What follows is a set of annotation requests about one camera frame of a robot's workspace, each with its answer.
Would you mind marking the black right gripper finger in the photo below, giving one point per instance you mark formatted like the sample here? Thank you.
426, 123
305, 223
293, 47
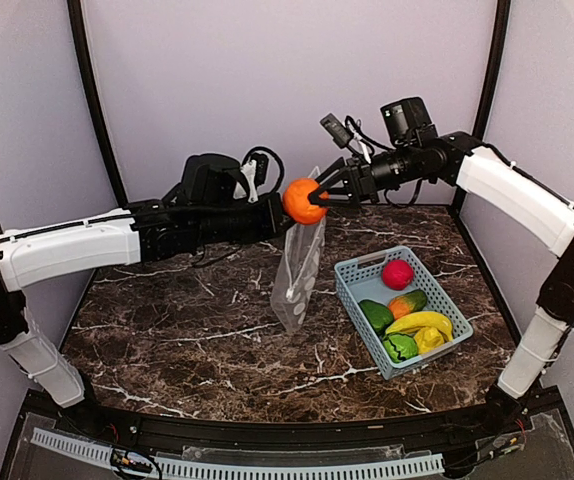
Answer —
336, 197
333, 175

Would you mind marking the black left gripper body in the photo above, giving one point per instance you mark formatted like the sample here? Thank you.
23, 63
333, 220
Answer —
222, 225

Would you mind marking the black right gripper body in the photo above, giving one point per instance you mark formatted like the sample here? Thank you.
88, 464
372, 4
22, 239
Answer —
365, 179

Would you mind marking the orange toy orange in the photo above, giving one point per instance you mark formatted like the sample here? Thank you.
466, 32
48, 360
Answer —
297, 204

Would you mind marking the clear dotted zip top bag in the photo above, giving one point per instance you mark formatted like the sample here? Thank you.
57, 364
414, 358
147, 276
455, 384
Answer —
297, 272

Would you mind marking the red toy apple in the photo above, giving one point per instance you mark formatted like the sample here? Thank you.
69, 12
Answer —
397, 275

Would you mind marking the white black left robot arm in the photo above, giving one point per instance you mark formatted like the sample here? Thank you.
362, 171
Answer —
147, 231

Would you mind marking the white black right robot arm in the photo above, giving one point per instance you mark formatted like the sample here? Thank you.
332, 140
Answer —
419, 153

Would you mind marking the orange green toy mango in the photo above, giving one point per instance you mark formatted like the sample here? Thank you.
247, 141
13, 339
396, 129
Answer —
408, 303

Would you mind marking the green toy avocado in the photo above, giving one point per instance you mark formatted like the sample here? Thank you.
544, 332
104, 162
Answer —
378, 315

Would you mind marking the yellow toy banana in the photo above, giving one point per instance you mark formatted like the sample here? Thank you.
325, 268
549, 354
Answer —
415, 321

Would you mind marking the green toy cabbage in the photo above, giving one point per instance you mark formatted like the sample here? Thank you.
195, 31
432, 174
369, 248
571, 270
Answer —
400, 347

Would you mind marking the yellow toy pepper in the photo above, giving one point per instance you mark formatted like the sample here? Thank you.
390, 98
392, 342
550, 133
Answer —
427, 339

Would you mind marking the small front circuit board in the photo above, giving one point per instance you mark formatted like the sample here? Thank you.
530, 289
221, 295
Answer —
124, 464

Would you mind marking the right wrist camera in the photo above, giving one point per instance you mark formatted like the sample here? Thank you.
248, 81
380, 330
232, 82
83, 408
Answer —
344, 139

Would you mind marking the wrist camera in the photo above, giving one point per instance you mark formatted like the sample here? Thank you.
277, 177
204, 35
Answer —
253, 171
344, 139

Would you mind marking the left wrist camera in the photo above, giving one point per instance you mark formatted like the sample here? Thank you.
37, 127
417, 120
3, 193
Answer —
253, 171

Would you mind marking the black right corner post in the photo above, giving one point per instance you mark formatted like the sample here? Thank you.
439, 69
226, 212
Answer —
493, 66

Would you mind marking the black corner post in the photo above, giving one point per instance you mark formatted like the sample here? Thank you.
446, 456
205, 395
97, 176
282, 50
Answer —
93, 100
493, 66

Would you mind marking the black front rail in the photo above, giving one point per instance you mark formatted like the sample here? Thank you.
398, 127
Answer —
542, 431

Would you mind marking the black left corner post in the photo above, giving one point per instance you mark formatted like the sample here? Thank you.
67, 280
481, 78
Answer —
93, 100

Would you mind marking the light blue cable duct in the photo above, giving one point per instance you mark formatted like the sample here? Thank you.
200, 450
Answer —
211, 463

